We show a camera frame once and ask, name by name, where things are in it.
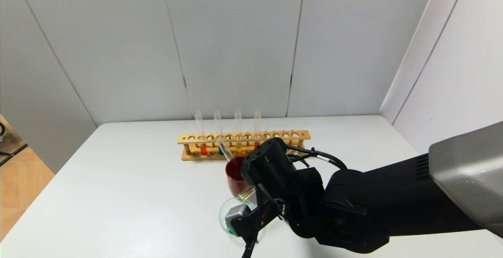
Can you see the black metal bar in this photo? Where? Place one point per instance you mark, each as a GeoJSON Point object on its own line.
{"type": "Point", "coordinates": [13, 154]}

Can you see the dark background object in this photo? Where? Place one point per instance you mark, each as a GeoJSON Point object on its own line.
{"type": "Point", "coordinates": [1, 132]}

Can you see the glass test tube red pigment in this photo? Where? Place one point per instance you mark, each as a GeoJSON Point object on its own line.
{"type": "Point", "coordinates": [257, 124]}
{"type": "Point", "coordinates": [203, 149]}

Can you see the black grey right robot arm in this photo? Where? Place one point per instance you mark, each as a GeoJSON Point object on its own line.
{"type": "Point", "coordinates": [393, 199]}

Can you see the wooden test tube rack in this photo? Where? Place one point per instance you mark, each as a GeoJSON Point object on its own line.
{"type": "Point", "coordinates": [196, 156]}

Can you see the glass test tube blue pigment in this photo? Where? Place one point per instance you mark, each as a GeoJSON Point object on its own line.
{"type": "Point", "coordinates": [226, 150]}
{"type": "Point", "coordinates": [218, 124]}

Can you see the red plastic cup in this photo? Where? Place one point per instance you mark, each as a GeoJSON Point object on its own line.
{"type": "Point", "coordinates": [232, 179]}

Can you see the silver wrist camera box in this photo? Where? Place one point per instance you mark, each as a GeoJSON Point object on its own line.
{"type": "Point", "coordinates": [235, 212]}

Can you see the clear glass dish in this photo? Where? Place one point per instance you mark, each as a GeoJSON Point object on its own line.
{"type": "Point", "coordinates": [224, 220]}

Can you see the glass test tube yellow pigment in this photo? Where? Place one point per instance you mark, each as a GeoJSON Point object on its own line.
{"type": "Point", "coordinates": [247, 196]}
{"type": "Point", "coordinates": [238, 147]}

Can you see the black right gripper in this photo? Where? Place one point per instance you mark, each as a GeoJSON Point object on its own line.
{"type": "Point", "coordinates": [252, 196]}

